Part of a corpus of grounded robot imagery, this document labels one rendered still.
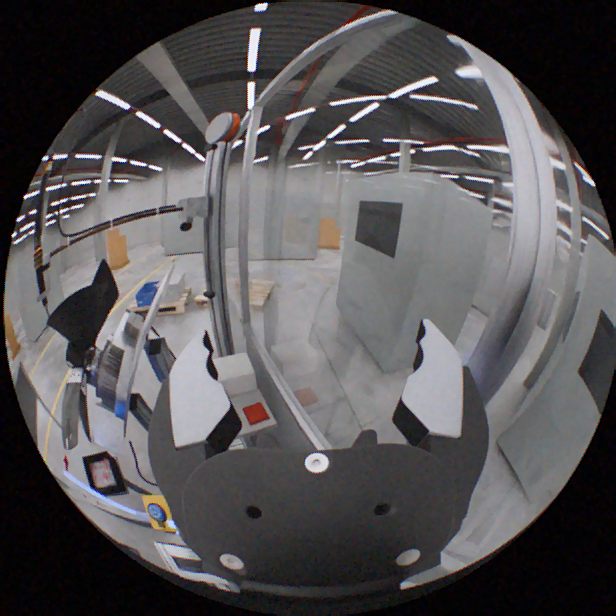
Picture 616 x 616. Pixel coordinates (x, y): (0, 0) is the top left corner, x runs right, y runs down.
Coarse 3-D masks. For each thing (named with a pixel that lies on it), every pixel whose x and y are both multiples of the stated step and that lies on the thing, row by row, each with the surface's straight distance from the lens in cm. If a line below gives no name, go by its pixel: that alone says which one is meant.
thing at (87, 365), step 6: (66, 348) 79; (96, 348) 77; (66, 354) 79; (72, 354) 77; (78, 354) 76; (84, 354) 77; (90, 354) 74; (66, 360) 80; (72, 360) 78; (78, 360) 76; (84, 360) 77; (90, 360) 74; (78, 366) 77; (84, 366) 77; (90, 366) 74; (90, 372) 74; (90, 378) 76; (90, 384) 79
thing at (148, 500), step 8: (144, 496) 56; (152, 496) 54; (160, 496) 53; (144, 504) 56; (152, 504) 54; (160, 504) 53; (168, 512) 52; (152, 520) 55; (160, 520) 53; (168, 520) 52; (160, 528) 54; (168, 528) 52; (176, 528) 51
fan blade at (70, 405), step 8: (72, 384) 73; (80, 384) 70; (64, 392) 77; (72, 392) 71; (64, 400) 75; (72, 400) 69; (64, 408) 73; (72, 408) 67; (64, 416) 72; (72, 416) 66; (64, 424) 71; (72, 424) 64; (64, 432) 71; (72, 432) 63; (64, 440) 72; (72, 440) 62; (72, 448) 63
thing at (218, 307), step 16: (224, 144) 84; (224, 160) 83; (224, 176) 82; (224, 192) 82; (224, 208) 82; (224, 224) 82; (224, 240) 83; (224, 256) 84; (224, 272) 86; (224, 288) 88; (208, 304) 93; (224, 304) 90; (224, 320) 93; (224, 336) 96; (224, 352) 102
